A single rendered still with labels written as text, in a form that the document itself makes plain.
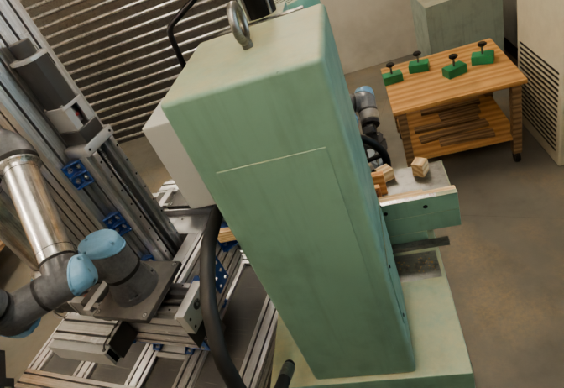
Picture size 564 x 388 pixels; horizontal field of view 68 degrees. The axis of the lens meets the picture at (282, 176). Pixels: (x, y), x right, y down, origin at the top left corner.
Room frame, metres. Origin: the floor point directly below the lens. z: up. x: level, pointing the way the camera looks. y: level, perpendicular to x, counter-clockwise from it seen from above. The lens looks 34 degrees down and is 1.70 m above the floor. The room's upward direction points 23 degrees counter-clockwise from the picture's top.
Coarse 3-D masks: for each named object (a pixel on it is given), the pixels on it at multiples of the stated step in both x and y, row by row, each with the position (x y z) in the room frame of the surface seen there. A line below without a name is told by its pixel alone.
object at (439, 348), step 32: (416, 256) 0.73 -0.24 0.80; (416, 288) 0.64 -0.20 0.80; (448, 288) 0.61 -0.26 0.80; (416, 320) 0.56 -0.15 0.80; (448, 320) 0.53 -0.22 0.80; (288, 352) 0.62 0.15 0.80; (416, 352) 0.49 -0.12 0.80; (448, 352) 0.47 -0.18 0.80; (320, 384) 0.51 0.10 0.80; (352, 384) 0.49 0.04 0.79; (384, 384) 0.47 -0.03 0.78; (416, 384) 0.45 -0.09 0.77; (448, 384) 0.43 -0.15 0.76
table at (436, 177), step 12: (408, 168) 0.96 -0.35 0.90; (432, 168) 0.91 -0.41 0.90; (444, 168) 0.89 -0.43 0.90; (396, 180) 0.93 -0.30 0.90; (408, 180) 0.91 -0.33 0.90; (420, 180) 0.89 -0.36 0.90; (432, 180) 0.87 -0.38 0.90; (444, 180) 0.85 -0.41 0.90; (396, 192) 0.88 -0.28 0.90; (420, 216) 0.76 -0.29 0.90; (432, 216) 0.75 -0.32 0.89; (444, 216) 0.75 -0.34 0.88; (456, 216) 0.74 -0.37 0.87; (396, 228) 0.78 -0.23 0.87; (408, 228) 0.78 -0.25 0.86; (420, 228) 0.77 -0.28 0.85; (432, 228) 0.76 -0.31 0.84
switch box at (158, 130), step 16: (160, 112) 0.60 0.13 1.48; (144, 128) 0.57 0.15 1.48; (160, 128) 0.56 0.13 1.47; (160, 144) 0.57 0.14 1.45; (176, 144) 0.56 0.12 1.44; (176, 160) 0.56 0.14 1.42; (176, 176) 0.57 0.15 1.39; (192, 176) 0.56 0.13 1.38; (192, 192) 0.56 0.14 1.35; (208, 192) 0.56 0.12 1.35; (192, 208) 0.57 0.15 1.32
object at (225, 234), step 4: (404, 192) 0.82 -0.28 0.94; (408, 192) 0.82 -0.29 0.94; (412, 192) 0.81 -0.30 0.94; (388, 196) 0.84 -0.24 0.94; (392, 196) 0.83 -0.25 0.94; (396, 196) 0.82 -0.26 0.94; (220, 228) 0.99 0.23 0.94; (224, 228) 0.99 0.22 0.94; (228, 228) 0.98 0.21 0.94; (220, 232) 0.98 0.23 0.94; (224, 232) 0.97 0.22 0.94; (228, 232) 0.97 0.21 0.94; (220, 236) 0.98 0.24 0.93; (224, 236) 0.97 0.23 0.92; (228, 236) 0.97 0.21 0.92; (232, 236) 0.97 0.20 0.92; (220, 240) 0.98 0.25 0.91; (224, 240) 0.98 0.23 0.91; (228, 240) 0.97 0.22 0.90
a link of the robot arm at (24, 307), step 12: (24, 288) 0.70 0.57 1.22; (12, 300) 0.68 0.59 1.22; (24, 300) 0.68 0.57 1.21; (12, 312) 0.66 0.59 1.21; (24, 312) 0.66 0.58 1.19; (36, 312) 0.67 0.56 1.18; (48, 312) 0.68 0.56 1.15; (0, 324) 0.64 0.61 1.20; (12, 324) 0.66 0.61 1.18; (24, 324) 0.66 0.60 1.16; (36, 324) 0.69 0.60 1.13; (12, 336) 0.66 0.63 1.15; (24, 336) 0.67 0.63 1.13
